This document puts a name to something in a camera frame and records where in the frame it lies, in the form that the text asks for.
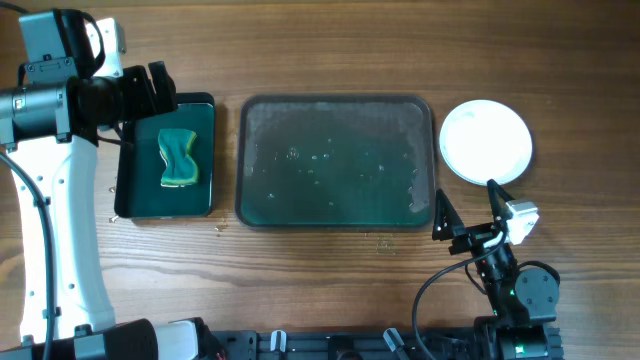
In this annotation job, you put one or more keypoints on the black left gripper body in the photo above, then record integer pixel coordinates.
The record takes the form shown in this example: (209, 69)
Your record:
(138, 92)

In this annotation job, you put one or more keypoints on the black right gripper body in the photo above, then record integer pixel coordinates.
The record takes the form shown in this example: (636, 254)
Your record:
(476, 238)

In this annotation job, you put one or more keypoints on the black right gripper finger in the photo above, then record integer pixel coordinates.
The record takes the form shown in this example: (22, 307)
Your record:
(497, 195)
(447, 223)

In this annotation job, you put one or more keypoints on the white plate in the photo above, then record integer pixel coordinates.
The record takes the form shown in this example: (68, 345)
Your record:
(484, 139)

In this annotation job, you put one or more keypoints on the green yellow sponge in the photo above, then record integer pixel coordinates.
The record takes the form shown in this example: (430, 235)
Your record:
(175, 148)

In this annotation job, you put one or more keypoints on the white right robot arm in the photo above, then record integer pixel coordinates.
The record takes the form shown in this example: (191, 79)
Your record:
(523, 296)

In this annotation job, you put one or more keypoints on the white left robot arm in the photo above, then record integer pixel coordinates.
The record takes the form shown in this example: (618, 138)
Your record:
(49, 138)

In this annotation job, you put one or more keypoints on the small black soap tray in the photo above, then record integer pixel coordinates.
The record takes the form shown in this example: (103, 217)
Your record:
(139, 193)

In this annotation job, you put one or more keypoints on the large dark serving tray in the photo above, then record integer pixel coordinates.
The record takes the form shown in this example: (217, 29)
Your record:
(362, 162)

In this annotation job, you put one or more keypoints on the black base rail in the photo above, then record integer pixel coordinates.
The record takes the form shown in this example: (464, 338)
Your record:
(445, 343)

